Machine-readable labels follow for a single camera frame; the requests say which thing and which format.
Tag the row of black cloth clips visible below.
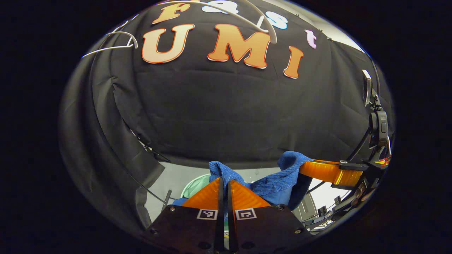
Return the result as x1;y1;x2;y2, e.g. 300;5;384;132
296;13;334;42

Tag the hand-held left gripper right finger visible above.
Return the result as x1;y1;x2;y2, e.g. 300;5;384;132
227;180;314;254

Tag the white plastic hanger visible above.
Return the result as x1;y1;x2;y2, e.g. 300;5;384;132
81;31;139;59

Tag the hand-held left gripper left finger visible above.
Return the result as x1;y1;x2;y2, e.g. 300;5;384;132
148;177;226;254

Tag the black backdrop cloth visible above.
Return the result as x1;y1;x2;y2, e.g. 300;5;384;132
59;0;396;233

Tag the blue corduroy jacket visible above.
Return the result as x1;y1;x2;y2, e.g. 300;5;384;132
172;151;315;212

